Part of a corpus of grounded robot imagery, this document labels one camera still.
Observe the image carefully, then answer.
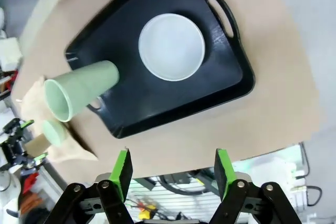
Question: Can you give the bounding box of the black serving tray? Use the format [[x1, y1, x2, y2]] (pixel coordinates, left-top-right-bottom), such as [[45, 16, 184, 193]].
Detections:
[[64, 0, 256, 140]]

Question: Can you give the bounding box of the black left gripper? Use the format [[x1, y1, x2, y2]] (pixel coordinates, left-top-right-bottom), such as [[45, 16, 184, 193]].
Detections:
[[0, 119, 50, 169]]

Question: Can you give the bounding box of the yellow tool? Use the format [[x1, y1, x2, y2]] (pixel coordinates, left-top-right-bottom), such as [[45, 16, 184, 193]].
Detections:
[[138, 202, 155, 221]]

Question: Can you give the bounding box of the white foam block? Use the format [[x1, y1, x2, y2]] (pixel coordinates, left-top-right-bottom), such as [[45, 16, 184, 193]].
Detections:
[[0, 36, 24, 73]]

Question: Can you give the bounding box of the mint green bowl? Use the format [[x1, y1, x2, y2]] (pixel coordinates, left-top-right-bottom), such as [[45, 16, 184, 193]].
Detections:
[[41, 119, 67, 147]]

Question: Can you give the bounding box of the green plastic cup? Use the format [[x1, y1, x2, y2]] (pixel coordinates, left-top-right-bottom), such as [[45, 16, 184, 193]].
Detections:
[[43, 60, 120, 123]]

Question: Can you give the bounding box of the beige cloth mat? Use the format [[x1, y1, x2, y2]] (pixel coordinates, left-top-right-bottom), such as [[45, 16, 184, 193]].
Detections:
[[19, 75, 100, 163]]

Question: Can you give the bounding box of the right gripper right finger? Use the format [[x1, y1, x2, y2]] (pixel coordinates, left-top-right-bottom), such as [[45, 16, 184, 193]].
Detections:
[[209, 148, 303, 224]]

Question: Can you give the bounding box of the black cable loop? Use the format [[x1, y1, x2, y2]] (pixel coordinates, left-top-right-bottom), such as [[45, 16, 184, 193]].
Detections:
[[300, 142, 323, 207]]

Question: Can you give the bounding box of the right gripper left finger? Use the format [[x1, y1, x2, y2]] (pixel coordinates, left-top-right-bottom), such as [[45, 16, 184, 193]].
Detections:
[[52, 147, 134, 224]]

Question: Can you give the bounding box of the white bowl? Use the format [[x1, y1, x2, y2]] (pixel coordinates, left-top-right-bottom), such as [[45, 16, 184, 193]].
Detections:
[[138, 13, 206, 82]]

